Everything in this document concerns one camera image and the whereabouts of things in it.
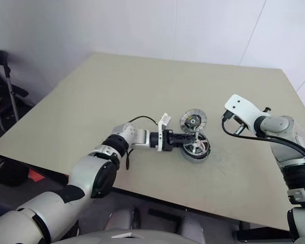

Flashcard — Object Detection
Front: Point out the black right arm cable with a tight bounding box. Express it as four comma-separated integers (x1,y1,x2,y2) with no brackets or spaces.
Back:
221,111,305,166

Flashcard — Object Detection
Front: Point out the round grey motor housing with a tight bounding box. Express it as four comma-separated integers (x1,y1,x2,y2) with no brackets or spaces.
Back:
181,131,213,164

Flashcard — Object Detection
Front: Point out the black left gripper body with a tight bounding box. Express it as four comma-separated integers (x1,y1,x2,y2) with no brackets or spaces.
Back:
162,129,187,153

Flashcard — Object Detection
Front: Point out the black table frame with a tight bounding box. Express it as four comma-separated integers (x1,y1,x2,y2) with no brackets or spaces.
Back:
111,186,291,244

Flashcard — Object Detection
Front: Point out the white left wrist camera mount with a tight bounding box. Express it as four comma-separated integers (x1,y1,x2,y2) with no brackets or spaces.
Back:
156,112,172,153

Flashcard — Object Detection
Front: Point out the metal crutch pole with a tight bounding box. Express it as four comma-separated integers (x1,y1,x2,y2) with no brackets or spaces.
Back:
4,60,20,123

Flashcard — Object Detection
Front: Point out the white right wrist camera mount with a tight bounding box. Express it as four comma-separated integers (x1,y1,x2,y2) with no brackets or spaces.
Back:
224,94,271,135

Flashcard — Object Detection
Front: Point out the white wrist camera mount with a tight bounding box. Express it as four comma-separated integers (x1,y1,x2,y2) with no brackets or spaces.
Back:
156,112,172,153
224,94,271,135

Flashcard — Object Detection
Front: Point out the grey robot torso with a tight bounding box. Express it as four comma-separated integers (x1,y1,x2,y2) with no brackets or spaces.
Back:
50,225,242,244

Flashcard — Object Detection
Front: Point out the orange object on floor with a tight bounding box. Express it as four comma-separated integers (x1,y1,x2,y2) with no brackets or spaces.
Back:
28,169,46,183

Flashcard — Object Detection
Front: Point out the silver spoked rotor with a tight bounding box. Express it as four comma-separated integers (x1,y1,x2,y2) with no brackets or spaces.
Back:
184,130,212,156

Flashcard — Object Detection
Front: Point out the round motor lid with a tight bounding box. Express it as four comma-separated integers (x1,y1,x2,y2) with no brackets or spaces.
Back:
179,108,209,131

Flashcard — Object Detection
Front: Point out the black bag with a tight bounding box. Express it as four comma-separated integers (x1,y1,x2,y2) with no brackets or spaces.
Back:
0,157,29,188

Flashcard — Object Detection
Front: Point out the grey rounded robot leg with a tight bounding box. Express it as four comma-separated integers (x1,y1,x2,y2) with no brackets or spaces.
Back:
179,216,207,240
105,206,141,232

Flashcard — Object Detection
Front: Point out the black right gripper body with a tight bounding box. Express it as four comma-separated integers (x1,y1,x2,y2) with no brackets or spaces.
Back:
232,114,248,135

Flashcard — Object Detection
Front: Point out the black folded equipment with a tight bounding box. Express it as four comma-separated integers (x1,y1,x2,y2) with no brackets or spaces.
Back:
0,49,29,128

